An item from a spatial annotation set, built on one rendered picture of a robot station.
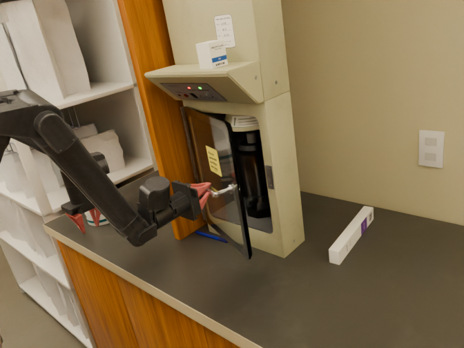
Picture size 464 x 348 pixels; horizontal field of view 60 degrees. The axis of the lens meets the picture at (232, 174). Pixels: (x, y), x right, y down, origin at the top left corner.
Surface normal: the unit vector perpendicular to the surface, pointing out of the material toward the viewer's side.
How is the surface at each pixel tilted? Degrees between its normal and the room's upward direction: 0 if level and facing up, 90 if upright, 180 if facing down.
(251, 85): 90
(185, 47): 90
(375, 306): 0
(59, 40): 89
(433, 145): 90
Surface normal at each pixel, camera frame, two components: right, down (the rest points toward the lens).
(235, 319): -0.15, -0.91
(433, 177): -0.66, 0.38
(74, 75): 0.64, 0.25
